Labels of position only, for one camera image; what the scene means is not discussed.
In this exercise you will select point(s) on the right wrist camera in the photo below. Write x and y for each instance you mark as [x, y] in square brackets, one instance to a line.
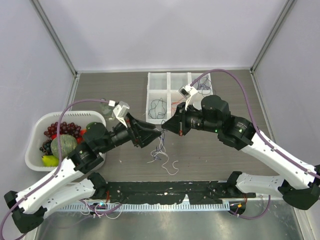
[189, 93]

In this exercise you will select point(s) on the clear plastic bottle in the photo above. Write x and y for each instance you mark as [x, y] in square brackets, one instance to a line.
[107, 109]

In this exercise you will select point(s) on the white slotted cable duct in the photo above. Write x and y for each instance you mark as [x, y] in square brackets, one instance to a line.
[185, 206]

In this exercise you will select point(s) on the white six-compartment organizer tray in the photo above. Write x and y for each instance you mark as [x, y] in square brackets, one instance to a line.
[163, 94]

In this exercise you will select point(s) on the dark grape bunch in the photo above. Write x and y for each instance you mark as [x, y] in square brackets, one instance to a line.
[46, 147]

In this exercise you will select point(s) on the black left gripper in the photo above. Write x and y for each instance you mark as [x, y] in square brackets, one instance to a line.
[142, 133]

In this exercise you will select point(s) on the green melon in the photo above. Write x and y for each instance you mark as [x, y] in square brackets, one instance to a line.
[67, 144]

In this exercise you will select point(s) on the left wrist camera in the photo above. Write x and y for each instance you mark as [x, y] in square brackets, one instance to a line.
[119, 110]

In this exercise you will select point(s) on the red grape bunch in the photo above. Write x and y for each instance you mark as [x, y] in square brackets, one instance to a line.
[65, 128]

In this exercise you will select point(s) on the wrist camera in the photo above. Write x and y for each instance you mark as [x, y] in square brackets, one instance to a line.
[119, 110]
[189, 93]

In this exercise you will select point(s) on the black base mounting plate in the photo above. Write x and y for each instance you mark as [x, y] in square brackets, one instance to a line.
[168, 192]

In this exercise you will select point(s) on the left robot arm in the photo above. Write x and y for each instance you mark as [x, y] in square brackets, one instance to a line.
[73, 179]

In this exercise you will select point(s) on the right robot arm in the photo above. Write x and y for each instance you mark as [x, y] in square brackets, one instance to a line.
[295, 181]

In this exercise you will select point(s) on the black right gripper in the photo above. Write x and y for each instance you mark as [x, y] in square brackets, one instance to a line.
[178, 123]

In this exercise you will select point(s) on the yellow pear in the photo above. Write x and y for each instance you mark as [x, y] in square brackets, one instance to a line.
[50, 161]

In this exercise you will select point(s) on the green lime fruit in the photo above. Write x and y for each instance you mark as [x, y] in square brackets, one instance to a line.
[92, 126]

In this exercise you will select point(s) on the white plastic fruit basket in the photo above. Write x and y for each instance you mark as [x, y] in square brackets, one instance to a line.
[33, 155]

